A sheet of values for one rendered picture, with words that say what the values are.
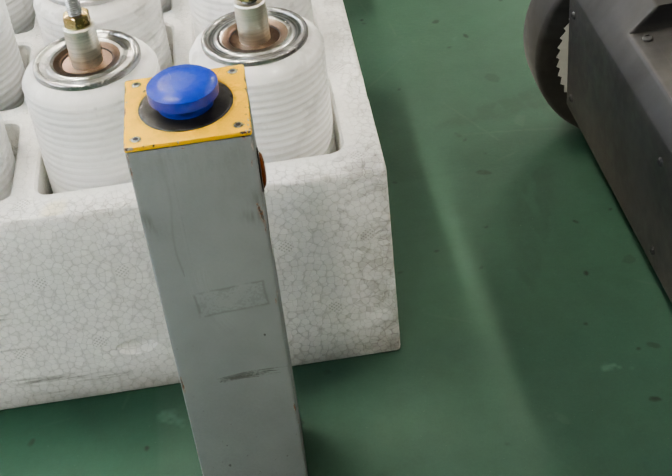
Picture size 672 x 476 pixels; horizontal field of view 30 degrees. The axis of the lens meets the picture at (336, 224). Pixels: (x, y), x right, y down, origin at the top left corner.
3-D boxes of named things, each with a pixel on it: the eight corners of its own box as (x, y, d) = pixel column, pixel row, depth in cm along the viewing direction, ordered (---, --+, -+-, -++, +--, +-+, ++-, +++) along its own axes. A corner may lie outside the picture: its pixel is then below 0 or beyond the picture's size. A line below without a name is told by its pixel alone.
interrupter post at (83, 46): (80, 78, 86) (70, 36, 84) (65, 64, 88) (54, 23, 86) (111, 65, 87) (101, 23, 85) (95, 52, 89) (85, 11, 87)
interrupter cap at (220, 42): (319, 15, 90) (318, 7, 90) (294, 72, 84) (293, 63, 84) (219, 12, 92) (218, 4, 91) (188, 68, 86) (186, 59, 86)
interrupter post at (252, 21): (276, 33, 89) (270, -9, 87) (267, 51, 87) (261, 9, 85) (243, 32, 89) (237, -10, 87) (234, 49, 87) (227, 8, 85)
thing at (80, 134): (111, 317, 94) (56, 117, 82) (55, 255, 100) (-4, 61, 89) (220, 260, 98) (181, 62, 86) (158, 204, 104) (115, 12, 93)
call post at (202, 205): (303, 424, 93) (246, 67, 73) (313, 499, 87) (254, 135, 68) (207, 439, 93) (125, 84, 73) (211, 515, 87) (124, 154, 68)
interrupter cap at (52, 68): (64, 108, 84) (61, 99, 83) (16, 64, 89) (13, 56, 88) (161, 65, 87) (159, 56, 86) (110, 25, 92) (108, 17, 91)
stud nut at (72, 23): (70, 33, 85) (67, 22, 84) (59, 24, 86) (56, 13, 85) (96, 23, 85) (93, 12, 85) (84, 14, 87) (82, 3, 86)
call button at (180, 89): (220, 87, 72) (215, 57, 71) (224, 126, 69) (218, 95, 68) (151, 97, 72) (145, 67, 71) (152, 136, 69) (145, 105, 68)
